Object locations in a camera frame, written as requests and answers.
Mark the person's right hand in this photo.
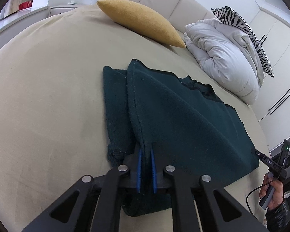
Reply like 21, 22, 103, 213
259, 173, 284, 211

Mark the white folded duvet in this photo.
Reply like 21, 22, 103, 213
184, 18, 264, 105

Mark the zebra print pillow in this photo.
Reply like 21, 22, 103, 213
210, 6, 275, 78

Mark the mustard yellow cushion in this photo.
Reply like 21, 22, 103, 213
97, 0, 185, 48

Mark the beige bed sheet mattress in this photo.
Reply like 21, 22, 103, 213
0, 5, 268, 231

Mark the dark green knit sweater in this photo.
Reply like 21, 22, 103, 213
102, 58, 260, 218

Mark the red storage box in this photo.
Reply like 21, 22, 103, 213
18, 0, 33, 11

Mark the white wardrobe with black handles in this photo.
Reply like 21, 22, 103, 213
249, 10, 290, 150

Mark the black cable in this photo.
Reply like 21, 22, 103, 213
245, 183, 269, 214

